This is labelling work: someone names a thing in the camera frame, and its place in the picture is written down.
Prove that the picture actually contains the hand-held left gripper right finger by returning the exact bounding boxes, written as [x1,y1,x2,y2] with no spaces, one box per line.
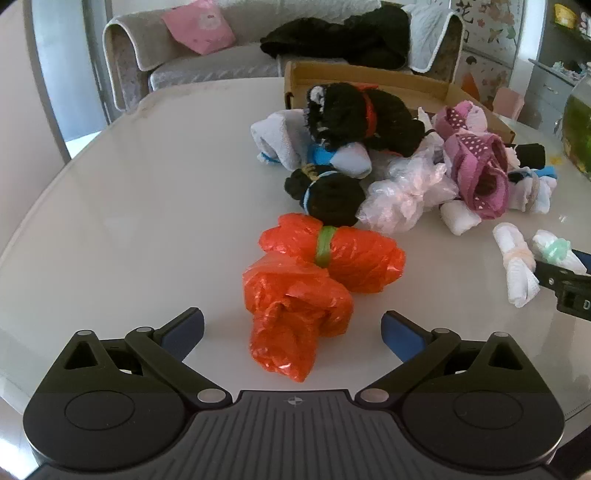
[355,311,548,409]

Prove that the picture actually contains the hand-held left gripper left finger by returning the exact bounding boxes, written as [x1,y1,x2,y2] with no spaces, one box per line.
[41,308,232,409]

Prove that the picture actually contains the white sock bundle green band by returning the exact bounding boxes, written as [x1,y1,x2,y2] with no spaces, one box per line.
[531,229,585,275]

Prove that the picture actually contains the long white sock bundle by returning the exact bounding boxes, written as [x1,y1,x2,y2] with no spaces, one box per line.
[493,223,540,308]

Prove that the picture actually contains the white sock bundle beige band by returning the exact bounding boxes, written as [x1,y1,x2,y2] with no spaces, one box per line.
[505,178,555,214]

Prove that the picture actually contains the small white sock bundle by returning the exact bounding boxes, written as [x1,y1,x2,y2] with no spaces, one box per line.
[438,199,481,236]

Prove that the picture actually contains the orange plastic bag bundle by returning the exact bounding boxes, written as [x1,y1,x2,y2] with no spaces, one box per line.
[242,213,407,384]

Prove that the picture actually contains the small black sock bundle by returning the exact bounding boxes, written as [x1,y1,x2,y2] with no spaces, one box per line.
[508,144,557,182]

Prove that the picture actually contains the pink dotted slipper sock bundle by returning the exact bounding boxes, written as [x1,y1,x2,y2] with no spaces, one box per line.
[434,102,511,220]

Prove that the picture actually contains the clear plastic bag bundle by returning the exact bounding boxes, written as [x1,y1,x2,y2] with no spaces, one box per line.
[358,134,460,234]

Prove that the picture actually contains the black sock bundle blue band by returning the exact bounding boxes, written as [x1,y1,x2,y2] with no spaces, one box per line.
[284,165,365,227]

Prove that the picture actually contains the grey and blue sock bundle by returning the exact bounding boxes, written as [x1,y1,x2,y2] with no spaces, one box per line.
[307,141,372,178]

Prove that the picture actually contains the white towel bundle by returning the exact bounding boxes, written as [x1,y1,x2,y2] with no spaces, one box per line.
[250,110,319,169]

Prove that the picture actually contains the black fluffy bundle red band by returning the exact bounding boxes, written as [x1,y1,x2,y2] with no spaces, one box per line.
[302,82,426,158]

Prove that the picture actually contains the cardboard box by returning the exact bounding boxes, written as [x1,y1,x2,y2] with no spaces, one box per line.
[284,61,517,144]

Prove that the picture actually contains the glass fish bowl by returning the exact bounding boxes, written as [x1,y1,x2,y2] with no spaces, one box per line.
[561,74,591,181]

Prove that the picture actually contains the grey cabinet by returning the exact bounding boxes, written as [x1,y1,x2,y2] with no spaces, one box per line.
[508,0,591,134]

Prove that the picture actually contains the pink plastic chair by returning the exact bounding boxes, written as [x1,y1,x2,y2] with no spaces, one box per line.
[492,88,525,121]

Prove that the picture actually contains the small shelf ornaments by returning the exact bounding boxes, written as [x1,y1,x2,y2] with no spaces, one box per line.
[551,60,591,77]

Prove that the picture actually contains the floral printed panel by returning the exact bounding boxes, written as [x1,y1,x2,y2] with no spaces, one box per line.
[455,0,518,102]

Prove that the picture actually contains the grey sofa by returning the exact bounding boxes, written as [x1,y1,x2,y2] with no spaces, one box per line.
[102,0,465,112]

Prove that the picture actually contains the white quilted blanket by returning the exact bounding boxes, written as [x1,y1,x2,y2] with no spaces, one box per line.
[402,2,462,75]

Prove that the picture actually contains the light grey door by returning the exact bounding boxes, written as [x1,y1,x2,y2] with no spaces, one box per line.
[28,0,114,162]

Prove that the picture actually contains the pink pillow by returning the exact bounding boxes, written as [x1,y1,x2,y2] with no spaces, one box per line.
[161,0,236,54]

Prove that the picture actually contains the black clothing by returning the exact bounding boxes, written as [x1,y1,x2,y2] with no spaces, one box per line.
[260,4,411,70]

